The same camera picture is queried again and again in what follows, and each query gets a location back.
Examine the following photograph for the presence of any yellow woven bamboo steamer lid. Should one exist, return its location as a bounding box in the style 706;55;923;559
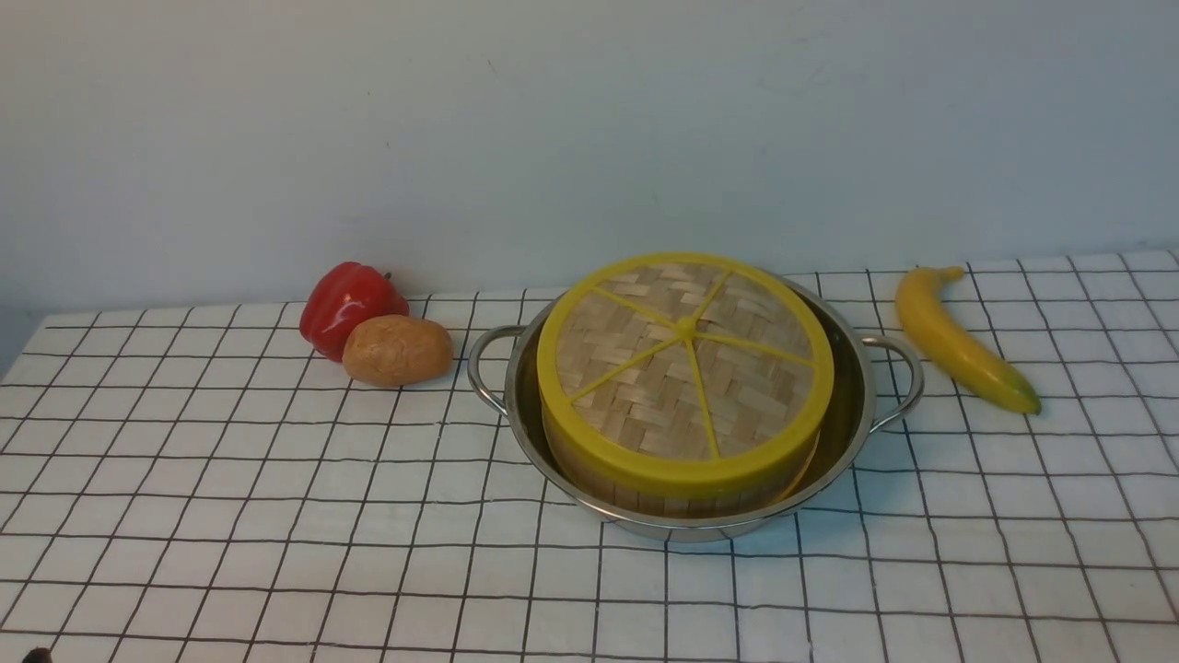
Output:
536;251;835;498

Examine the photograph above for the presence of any yellow rimmed bamboo steamer basket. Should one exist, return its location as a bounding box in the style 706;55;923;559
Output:
542;412;821;519

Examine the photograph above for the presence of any stainless steel pot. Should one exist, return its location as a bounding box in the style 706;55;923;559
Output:
466;278;926;544

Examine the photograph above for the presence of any brown potato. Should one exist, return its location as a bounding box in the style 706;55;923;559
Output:
342;315;454;388

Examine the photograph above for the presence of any red bell pepper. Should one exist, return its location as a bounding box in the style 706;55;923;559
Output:
298;262;410;365

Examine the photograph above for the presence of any yellow banana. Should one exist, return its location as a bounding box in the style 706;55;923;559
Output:
895;265;1043;414

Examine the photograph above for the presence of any white grid tablecloth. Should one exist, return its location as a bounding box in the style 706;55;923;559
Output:
1;250;1178;662

